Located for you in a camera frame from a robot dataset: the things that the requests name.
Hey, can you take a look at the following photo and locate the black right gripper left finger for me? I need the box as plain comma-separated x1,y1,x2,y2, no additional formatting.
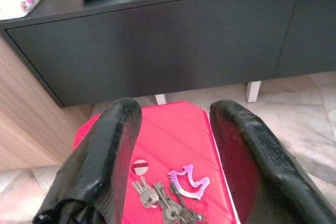
33,97,143,224

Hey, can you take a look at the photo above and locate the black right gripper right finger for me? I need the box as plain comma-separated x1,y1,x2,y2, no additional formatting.
209,99,336,224

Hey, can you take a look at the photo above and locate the key bunch with purple charm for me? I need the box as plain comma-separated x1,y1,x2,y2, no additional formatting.
153,163,211,224

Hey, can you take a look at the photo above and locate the key bunch with round tag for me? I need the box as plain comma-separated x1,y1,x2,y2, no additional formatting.
130,158,160,209

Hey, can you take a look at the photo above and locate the red plastic stool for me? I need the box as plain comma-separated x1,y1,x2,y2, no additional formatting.
71,100,241,224

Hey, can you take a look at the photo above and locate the white console leg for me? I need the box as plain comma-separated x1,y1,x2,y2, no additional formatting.
245,81,263,103
154,93,168,105

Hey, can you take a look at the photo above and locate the light wooden cabinet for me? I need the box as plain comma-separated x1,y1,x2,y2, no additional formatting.
0,34,94,172

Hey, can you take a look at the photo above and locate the black TV console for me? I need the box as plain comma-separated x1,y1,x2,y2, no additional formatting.
0,0,336,108

